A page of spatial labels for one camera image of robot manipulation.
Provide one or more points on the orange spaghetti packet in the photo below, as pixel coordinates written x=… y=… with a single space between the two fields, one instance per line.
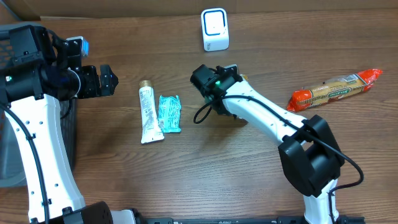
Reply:
x=332 y=90

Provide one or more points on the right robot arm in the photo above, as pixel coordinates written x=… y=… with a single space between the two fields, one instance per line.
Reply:
x=307 y=148

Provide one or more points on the white barcode scanner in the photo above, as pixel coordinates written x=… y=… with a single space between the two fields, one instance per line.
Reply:
x=215 y=32

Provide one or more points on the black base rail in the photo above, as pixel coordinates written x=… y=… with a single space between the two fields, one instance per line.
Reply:
x=278 y=220

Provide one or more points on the grey plastic mesh basket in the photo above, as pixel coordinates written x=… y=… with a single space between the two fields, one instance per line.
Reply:
x=12 y=171

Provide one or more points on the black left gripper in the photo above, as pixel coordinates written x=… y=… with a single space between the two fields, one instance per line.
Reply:
x=92 y=74

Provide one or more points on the white tube gold cap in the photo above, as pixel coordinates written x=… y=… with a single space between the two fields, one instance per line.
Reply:
x=151 y=131

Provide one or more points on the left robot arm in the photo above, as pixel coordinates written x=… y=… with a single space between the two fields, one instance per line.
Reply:
x=42 y=71

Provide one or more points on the teal tissue packet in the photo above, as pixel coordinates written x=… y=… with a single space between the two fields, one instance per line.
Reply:
x=169 y=114

